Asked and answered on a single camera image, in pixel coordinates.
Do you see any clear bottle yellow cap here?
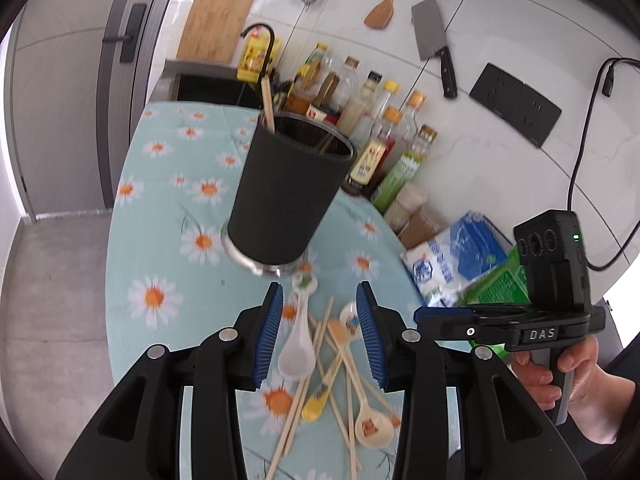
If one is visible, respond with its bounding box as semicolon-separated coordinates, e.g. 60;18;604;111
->
367;80;401;126

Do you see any black utensil holder cup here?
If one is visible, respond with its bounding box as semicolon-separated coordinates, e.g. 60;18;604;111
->
221;112;357;277

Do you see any beige printed ceramic spoon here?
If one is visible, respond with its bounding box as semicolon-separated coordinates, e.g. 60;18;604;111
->
345;360;396;448

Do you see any clear bottle brown cap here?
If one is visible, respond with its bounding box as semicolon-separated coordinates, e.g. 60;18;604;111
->
325;56;362;116

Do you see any kitchen sink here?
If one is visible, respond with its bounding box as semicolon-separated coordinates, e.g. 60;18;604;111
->
170;59;263;108

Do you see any black faucet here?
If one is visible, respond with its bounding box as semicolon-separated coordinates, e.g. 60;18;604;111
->
240;22;277;78

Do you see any wooden cutting board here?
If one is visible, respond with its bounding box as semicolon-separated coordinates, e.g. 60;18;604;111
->
176;0;257;64

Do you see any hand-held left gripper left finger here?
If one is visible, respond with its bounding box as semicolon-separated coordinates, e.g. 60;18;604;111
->
55;281;284;480

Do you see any white and blue bag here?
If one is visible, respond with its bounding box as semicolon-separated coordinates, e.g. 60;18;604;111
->
401;210;511;308

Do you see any dark sauce bottle red label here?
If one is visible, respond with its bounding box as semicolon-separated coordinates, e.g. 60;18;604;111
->
285;95;332;123

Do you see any yellow cooking oil bottle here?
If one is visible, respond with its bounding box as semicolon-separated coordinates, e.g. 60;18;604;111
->
236;30;271;82

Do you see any black door handle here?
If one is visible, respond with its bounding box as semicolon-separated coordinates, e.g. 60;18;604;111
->
102;3;147;64

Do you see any bunch of wooden chopsticks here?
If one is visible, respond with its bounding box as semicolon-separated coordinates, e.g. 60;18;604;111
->
265;297;403;480

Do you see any black cable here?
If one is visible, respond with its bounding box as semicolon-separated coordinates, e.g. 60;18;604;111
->
567;57;640;271

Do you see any green label yellow cap bottle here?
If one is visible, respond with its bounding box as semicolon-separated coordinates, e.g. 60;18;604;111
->
295;42;331;111

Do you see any small white patterned spoon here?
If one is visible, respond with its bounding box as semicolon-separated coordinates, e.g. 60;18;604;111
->
327;302;364;356

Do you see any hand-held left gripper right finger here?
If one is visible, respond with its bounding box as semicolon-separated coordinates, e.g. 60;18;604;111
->
355;280;588;480

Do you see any brown spice jar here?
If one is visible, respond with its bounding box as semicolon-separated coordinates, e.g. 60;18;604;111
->
400;205;448;250

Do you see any yellow ceramic spoon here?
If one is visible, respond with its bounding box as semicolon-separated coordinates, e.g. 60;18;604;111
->
301;327;351;421

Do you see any clear bottle gold cap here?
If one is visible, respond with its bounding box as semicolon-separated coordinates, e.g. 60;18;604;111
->
395;90;428;161

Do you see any green label gold cap bottle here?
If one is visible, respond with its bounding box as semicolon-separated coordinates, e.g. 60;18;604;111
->
372;125;440;213

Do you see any person's right forearm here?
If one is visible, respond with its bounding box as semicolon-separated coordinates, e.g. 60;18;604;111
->
597;345;640;461

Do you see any red liquid bottle orange cap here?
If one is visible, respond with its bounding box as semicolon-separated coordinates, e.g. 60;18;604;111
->
347;106;405;196

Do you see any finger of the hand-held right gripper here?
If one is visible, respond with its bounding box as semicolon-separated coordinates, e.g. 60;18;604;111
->
414;304;531;348

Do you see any black wall socket panel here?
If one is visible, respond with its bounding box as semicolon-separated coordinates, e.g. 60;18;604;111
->
469;62;562;148

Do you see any grey door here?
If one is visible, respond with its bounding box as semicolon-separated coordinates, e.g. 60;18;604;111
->
95;0;176;211

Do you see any green packet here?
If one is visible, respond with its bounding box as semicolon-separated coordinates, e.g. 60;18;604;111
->
457;245;531;307

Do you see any person's right hand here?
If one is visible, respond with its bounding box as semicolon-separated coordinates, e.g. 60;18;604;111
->
511;337;626;445

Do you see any kitchen cleaver black handle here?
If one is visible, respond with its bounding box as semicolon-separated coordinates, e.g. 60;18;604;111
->
411;0;458;99

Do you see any cloudy liquid bottle dark cap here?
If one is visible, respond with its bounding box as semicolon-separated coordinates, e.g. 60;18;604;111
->
337;71;383;141

